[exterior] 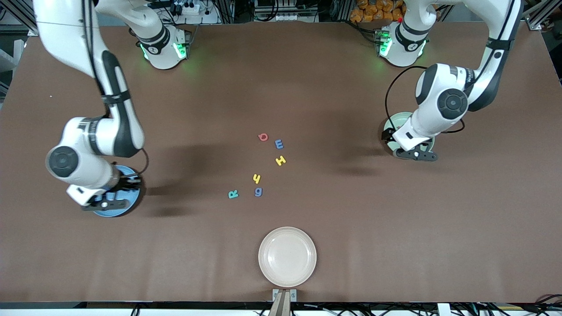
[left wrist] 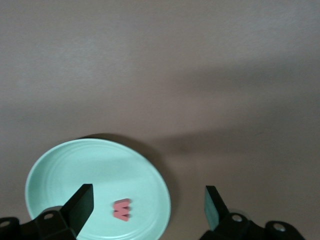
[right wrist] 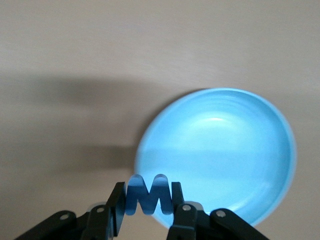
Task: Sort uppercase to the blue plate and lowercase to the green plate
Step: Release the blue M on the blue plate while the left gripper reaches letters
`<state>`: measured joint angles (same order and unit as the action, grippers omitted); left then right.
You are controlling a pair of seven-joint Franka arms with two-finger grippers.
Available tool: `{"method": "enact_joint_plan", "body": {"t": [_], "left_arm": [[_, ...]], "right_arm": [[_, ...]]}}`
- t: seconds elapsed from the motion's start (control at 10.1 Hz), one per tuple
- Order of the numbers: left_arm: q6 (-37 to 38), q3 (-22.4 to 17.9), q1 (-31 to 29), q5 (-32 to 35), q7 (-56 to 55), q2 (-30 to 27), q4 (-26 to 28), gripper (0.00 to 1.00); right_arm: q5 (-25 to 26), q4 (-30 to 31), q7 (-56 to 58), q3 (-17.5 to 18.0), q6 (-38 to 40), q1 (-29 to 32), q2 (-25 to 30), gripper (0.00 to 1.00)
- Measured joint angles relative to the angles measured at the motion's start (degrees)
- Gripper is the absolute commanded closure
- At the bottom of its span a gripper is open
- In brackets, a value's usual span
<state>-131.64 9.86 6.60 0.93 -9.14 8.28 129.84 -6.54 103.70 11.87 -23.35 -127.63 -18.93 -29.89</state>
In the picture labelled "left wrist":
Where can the red foam letter w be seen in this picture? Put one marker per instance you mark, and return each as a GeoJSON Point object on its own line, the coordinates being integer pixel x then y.
{"type": "Point", "coordinates": [121, 210]}

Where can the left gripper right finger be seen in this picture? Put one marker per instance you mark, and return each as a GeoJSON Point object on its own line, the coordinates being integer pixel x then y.
{"type": "Point", "coordinates": [225, 225]}

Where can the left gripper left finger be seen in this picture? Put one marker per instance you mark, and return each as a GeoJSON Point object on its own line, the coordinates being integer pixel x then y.
{"type": "Point", "coordinates": [77, 212]}

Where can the green plate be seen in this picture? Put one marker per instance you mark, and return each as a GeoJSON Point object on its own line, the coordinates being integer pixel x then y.
{"type": "Point", "coordinates": [105, 170]}

